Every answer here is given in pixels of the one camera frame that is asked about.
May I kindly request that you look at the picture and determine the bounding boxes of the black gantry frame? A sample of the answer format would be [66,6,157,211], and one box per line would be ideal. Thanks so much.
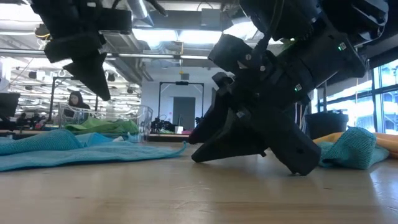
[49,76,100,119]
[158,81,205,133]

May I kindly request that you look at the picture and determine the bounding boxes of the plain interior door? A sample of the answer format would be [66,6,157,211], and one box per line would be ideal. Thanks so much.
[172,96,196,135]

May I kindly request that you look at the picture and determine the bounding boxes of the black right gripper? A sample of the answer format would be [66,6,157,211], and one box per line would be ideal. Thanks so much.
[188,18,368,176]

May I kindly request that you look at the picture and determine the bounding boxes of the green microfiber towel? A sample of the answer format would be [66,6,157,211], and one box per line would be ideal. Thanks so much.
[63,116,140,135]

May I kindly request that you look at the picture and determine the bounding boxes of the clear plastic bin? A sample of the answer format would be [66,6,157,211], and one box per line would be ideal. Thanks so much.
[58,102,154,143]

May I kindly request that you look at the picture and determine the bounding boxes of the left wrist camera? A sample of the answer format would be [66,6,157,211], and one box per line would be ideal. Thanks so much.
[98,7,133,34]

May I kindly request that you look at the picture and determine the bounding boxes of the orange microfiber towel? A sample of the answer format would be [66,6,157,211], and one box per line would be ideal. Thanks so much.
[312,132,398,159]

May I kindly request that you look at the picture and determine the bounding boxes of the black ceiling device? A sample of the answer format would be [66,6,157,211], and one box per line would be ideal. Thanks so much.
[34,24,50,40]

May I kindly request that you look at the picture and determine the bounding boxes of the teal microfiber towel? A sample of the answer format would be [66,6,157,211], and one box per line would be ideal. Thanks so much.
[317,126,391,170]

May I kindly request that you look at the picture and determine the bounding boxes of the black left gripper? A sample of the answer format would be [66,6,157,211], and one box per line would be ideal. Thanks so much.
[30,0,112,101]

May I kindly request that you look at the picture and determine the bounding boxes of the light blue microfiber towel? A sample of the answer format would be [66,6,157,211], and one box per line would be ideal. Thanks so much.
[0,129,187,172]

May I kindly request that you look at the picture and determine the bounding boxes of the black desk monitor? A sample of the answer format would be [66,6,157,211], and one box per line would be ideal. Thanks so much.
[0,92,21,118]

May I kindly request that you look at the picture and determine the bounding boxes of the person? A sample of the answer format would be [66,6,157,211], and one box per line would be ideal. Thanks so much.
[63,90,91,119]

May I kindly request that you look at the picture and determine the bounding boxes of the wooden background table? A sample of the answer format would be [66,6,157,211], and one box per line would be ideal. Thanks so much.
[146,133,191,139]

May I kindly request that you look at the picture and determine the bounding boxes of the silver ceiling duct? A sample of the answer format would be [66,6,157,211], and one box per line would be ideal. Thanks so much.
[127,0,155,27]

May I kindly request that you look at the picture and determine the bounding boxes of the black aluminium table frame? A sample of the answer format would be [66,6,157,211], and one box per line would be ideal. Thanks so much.
[146,136,191,143]

